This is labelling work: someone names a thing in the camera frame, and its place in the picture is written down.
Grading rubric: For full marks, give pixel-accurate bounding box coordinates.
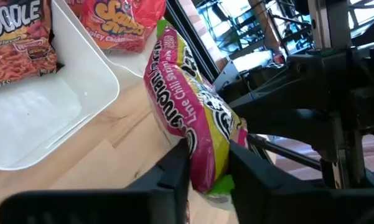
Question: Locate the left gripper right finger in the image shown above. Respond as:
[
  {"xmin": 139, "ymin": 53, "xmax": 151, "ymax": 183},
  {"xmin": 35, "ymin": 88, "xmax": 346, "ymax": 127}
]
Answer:
[{"xmin": 228, "ymin": 139, "xmax": 374, "ymax": 224}]

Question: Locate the orange spicy chicken noodle pack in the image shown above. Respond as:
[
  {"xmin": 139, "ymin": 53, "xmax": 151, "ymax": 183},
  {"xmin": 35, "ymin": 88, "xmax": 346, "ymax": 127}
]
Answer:
[{"xmin": 65, "ymin": 0, "xmax": 167, "ymax": 54}]

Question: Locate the black fire noodle pack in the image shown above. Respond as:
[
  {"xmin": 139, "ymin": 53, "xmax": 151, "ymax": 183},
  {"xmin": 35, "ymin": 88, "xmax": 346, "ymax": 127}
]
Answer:
[{"xmin": 0, "ymin": 0, "xmax": 65, "ymax": 91}]

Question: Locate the green lime chili noodle pack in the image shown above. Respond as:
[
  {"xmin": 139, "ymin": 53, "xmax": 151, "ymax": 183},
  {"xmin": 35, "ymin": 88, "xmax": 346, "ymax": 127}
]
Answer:
[{"xmin": 143, "ymin": 19, "xmax": 248, "ymax": 211}]

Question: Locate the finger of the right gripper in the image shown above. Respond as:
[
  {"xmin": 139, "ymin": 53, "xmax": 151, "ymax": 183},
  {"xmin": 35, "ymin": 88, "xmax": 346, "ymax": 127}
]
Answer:
[
  {"xmin": 228, "ymin": 77, "xmax": 332, "ymax": 118},
  {"xmin": 245, "ymin": 108, "xmax": 340, "ymax": 151}
]

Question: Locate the silver metal post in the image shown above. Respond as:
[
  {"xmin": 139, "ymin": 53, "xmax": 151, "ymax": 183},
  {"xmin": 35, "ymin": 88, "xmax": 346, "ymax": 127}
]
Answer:
[{"xmin": 307, "ymin": 0, "xmax": 352, "ymax": 50}]

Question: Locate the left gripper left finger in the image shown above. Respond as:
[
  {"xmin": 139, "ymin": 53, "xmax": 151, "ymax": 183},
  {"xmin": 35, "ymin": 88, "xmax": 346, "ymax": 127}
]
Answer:
[{"xmin": 0, "ymin": 138, "xmax": 190, "ymax": 224}]

